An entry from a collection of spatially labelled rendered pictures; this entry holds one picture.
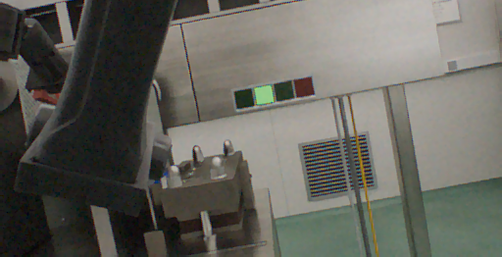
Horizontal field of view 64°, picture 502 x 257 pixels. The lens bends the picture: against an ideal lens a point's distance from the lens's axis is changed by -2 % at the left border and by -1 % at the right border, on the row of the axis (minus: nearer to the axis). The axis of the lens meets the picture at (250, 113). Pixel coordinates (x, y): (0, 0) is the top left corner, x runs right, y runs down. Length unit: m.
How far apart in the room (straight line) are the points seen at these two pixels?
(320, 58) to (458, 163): 2.90
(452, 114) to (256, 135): 1.72
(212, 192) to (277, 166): 2.75
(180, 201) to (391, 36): 0.78
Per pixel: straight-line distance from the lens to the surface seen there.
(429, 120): 3.85
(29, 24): 0.78
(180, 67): 1.24
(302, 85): 1.22
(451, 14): 3.95
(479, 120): 4.04
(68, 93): 0.25
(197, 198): 0.89
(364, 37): 1.27
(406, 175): 1.49
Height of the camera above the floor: 1.20
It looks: 3 degrees down
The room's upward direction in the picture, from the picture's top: 11 degrees counter-clockwise
